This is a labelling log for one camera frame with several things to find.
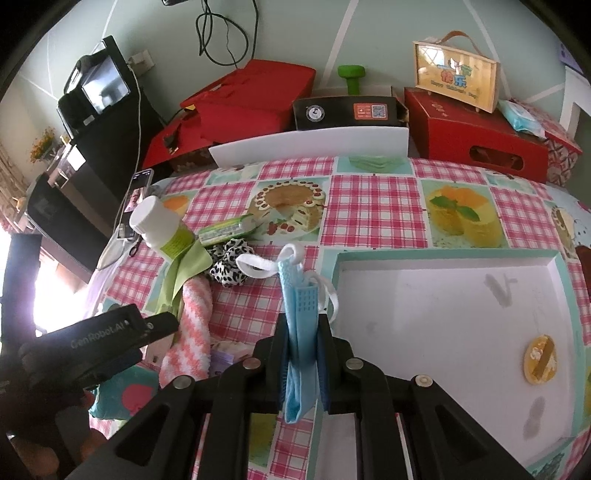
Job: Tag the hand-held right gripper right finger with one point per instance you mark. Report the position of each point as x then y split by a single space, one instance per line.
324 369

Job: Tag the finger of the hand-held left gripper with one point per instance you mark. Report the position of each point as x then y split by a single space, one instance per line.
111 334

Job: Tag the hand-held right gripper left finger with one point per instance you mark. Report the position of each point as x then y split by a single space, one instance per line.
272 364

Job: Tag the blue face mask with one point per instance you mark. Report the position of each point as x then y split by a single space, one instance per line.
300 323

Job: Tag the pink striped towel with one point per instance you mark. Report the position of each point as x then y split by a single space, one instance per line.
194 323

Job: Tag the green cloth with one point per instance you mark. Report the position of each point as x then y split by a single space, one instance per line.
184 267

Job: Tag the leopard print scrunchie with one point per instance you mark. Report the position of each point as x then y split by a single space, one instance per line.
226 267

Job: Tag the white bottle with green label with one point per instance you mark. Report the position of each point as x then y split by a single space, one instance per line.
159 226

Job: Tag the small green box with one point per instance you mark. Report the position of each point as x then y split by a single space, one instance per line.
226 230

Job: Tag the smartphone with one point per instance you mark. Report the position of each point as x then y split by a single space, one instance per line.
137 194

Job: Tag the black cabinet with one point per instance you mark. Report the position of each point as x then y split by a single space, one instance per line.
92 184

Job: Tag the pink checkered tablecloth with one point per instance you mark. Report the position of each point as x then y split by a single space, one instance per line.
369 203

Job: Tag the yellow flowers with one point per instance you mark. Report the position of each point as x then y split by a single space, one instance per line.
44 145

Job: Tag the round orange sticker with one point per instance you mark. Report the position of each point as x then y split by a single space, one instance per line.
540 360

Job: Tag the white board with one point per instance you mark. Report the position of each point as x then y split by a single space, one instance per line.
309 143

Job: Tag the black tablet screen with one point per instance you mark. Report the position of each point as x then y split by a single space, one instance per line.
99 83

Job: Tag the black box with gauge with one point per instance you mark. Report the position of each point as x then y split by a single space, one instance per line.
337 113

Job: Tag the large flat red box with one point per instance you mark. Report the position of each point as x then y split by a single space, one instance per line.
240 101

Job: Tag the green dumbbell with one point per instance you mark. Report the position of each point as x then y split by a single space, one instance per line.
351 78

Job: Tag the red patterned box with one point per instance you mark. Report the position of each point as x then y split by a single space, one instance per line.
563 152

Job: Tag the blue wet wipes pack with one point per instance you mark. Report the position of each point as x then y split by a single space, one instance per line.
524 115

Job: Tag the white shelf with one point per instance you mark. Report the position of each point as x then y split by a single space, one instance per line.
577 87

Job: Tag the white wall socket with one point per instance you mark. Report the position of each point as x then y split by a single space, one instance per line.
141 61

